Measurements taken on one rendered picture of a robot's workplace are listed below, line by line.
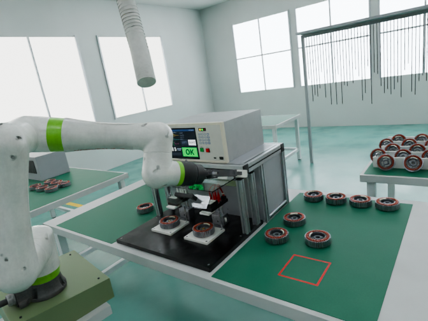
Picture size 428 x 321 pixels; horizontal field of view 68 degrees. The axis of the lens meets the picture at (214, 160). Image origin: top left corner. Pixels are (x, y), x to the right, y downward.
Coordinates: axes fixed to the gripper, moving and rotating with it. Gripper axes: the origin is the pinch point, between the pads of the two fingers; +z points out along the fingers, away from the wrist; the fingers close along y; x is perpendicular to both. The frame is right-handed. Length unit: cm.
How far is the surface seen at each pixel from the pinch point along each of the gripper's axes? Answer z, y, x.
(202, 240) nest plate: 1.8, -28.6, -30.2
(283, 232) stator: 30.3, -2.3, -26.4
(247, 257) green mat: 10.6, -5.8, -36.0
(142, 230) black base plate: -13, -67, -28
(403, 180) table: 130, 7, -2
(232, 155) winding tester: 15.3, -20.7, 11.1
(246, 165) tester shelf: 15.1, -9.5, 5.1
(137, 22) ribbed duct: 13, -143, 137
